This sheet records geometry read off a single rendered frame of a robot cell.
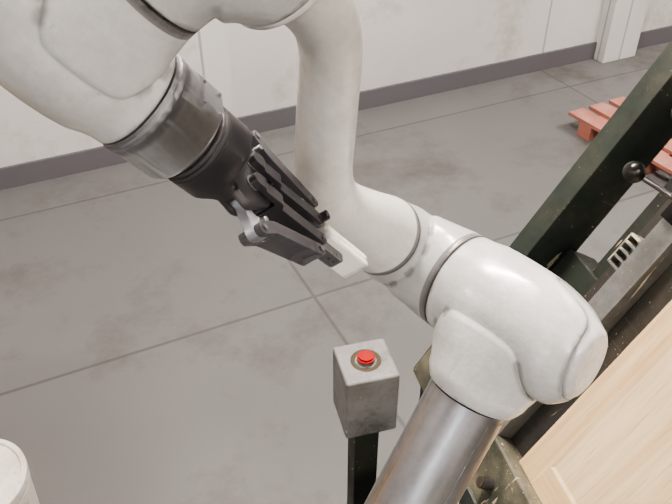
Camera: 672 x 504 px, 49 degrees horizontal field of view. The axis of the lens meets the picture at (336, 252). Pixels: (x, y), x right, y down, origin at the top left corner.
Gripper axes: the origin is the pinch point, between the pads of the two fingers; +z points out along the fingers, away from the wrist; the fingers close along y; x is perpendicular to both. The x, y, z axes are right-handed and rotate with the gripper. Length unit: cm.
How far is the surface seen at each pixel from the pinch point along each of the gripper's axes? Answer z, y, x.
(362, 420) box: 80, 27, 48
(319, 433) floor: 150, 70, 108
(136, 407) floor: 114, 89, 162
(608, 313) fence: 75, 24, -11
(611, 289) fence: 74, 28, -13
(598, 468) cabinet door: 82, 1, 2
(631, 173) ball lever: 57, 36, -26
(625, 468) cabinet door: 80, -1, -2
